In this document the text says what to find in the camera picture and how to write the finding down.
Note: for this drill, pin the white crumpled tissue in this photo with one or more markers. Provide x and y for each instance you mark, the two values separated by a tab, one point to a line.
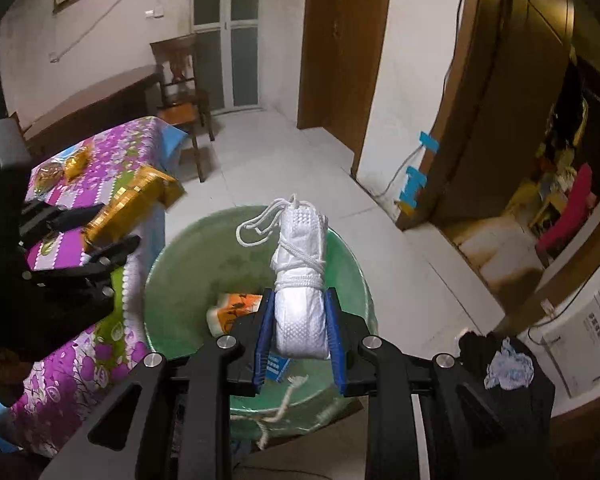
507	365

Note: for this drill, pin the gold foil wrapper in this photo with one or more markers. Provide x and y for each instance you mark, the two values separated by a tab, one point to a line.
77	162

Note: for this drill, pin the crushed orange paper cup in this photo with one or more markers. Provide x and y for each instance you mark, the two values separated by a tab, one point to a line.
235	307

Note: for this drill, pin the dark wooden table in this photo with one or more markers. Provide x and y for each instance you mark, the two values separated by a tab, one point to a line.
95	105

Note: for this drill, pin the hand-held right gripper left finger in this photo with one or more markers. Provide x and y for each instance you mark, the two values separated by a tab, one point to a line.
264	340

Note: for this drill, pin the white wall switch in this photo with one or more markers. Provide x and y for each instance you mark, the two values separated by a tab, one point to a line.
155	12

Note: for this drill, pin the gold snack packet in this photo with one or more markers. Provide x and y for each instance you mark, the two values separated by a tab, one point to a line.
130	200

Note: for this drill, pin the brown wooden door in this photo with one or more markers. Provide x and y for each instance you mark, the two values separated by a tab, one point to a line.
340	45

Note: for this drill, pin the green waste bin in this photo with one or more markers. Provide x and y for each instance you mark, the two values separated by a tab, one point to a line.
205	240

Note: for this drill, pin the black cloth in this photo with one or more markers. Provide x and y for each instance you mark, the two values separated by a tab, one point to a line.
500	400

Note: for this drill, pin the frosted glass door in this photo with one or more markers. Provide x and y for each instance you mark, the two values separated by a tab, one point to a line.
225	35

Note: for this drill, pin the purple floral tablecloth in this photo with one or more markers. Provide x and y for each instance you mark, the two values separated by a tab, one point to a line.
70	360

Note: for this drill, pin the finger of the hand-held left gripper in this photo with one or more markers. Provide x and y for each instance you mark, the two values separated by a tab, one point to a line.
100	265
62	217

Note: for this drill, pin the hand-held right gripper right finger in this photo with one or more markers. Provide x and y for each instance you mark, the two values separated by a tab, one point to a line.
336	345

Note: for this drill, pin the plastic-wrapped pastry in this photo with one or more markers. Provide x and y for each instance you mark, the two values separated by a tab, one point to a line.
47	179

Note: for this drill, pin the wooden chair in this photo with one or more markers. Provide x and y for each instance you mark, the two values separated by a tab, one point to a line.
180	90

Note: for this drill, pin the red garment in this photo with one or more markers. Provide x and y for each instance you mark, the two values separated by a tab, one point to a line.
567	215

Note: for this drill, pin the white appliance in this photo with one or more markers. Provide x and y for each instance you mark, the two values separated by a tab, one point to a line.
585	345

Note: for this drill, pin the blue tape strip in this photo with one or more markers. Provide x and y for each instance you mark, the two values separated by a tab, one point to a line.
414	185
428	142

